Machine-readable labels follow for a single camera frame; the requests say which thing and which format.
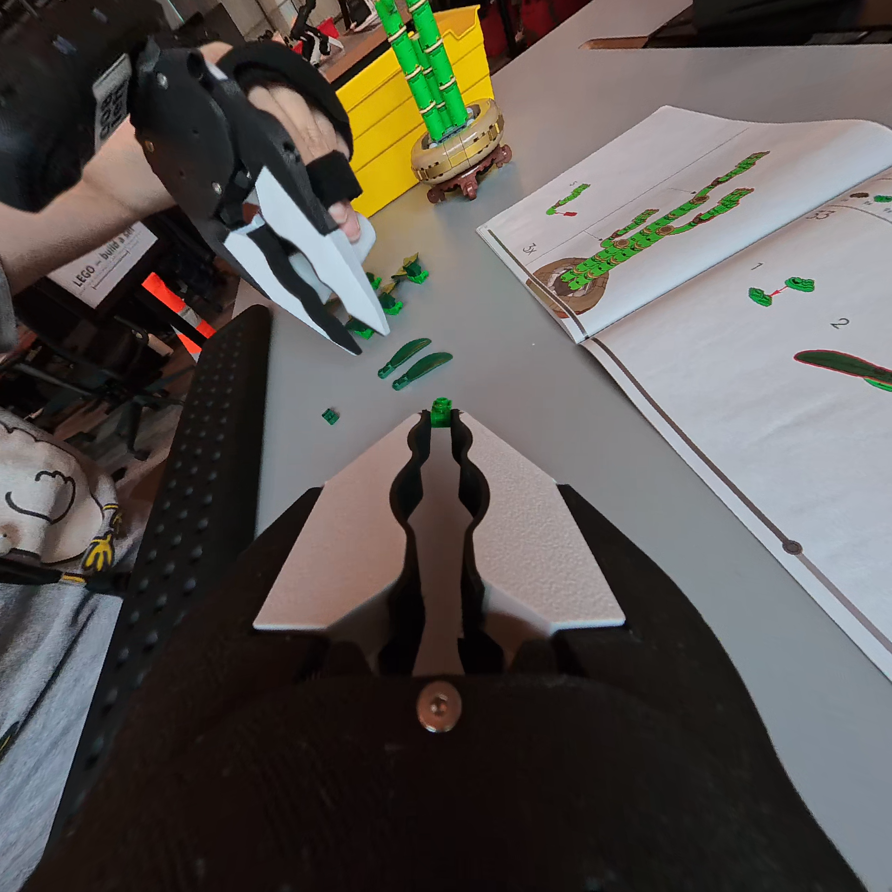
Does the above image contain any long dark green lego leaf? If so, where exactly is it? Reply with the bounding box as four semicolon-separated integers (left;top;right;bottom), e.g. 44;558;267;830
392;352;454;391
378;337;433;379

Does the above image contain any green lego bamboo model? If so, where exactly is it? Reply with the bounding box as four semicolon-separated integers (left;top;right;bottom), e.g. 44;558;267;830
373;0;513;204

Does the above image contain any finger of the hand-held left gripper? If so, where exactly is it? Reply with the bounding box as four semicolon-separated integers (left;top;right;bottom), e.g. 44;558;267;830
223;222;363;356
253;169;391;335

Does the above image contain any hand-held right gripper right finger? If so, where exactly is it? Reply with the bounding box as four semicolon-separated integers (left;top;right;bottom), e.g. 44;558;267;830
449;407;626;676

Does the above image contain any lego instruction booklet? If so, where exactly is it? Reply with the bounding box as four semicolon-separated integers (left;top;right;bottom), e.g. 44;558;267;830
477;105;892;684

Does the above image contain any yellow plastic bin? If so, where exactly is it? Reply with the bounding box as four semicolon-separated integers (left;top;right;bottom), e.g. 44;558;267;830
334;6;496;218

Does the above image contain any orange white striped post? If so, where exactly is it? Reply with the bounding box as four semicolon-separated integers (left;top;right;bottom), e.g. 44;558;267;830
143;273;217;363

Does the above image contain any white fiducial marker sign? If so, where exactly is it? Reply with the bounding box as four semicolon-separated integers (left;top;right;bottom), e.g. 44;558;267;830
45;222;160;309

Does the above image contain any person's left hand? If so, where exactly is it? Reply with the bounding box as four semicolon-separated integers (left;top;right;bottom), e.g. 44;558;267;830
198;40;363;243

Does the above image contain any person's left forearm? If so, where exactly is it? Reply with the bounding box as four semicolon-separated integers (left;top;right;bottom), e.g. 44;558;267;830
0;125;178;297

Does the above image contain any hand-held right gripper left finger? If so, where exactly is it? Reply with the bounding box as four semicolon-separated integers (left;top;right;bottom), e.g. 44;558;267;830
252;410;429;676

